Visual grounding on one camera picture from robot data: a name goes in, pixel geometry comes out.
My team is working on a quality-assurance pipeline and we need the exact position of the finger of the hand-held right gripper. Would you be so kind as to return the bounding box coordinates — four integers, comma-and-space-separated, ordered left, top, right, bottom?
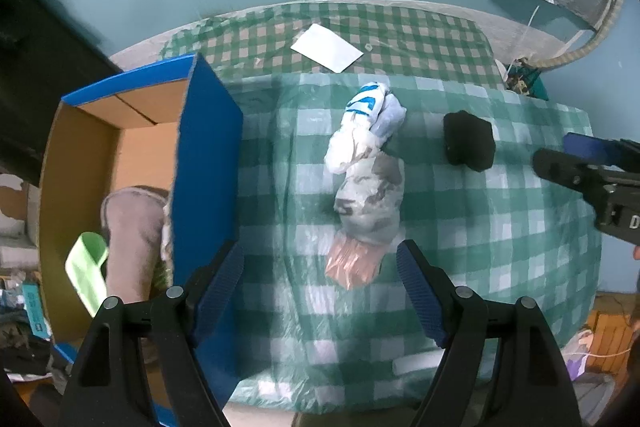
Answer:
532, 148, 612, 208
562, 133, 640, 174

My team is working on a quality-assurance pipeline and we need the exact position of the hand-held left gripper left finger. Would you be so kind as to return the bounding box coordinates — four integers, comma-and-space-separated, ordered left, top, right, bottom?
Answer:
57, 241, 245, 427

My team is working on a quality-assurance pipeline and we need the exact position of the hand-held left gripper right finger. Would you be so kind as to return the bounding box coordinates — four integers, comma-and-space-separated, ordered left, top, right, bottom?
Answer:
396, 239, 583, 427

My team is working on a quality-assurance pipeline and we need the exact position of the yellow green patterned cloth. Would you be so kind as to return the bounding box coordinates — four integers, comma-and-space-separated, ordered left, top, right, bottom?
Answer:
150, 254, 174, 295

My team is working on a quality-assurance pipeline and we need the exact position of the grey plush cloth roll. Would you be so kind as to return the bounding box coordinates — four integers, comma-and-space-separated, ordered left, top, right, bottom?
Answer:
100, 187, 173, 308

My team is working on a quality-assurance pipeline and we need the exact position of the white plastic bag bundle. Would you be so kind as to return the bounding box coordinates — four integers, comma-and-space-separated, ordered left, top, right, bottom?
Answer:
324, 82, 407, 292

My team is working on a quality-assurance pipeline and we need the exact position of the light green cloth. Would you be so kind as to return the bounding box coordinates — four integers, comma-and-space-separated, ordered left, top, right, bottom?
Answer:
64, 232, 110, 315

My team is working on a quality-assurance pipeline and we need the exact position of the cardboard box with blue edges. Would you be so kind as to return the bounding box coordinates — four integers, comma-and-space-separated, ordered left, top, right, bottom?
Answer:
37, 52, 246, 427

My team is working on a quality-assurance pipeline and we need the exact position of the light green checked plastic tablecloth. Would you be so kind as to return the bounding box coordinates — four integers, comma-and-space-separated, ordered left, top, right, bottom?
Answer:
220, 72, 604, 414

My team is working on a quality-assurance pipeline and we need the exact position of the basket of clutter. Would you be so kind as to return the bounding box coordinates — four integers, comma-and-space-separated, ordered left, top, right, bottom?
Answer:
501, 57, 549, 102

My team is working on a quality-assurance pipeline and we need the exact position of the black rolled sock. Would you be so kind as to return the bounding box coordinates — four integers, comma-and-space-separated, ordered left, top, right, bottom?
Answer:
442, 110, 497, 172

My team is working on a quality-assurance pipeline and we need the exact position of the orange wooden crate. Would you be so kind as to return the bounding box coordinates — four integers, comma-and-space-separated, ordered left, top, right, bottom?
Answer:
584, 307, 637, 374

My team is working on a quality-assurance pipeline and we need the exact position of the teal carton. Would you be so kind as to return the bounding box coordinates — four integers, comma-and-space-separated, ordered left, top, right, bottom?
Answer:
22, 284, 52, 339

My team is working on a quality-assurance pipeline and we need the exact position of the dark green checked tablecloth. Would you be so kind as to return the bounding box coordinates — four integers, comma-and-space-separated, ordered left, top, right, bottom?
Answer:
160, 2, 507, 92

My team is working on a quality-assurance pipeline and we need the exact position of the white paper sheet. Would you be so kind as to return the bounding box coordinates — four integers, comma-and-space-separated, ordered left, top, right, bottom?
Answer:
290, 23, 364, 72

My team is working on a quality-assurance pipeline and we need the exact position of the beige woven strap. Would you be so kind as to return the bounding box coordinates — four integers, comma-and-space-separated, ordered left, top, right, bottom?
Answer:
539, 0, 629, 71

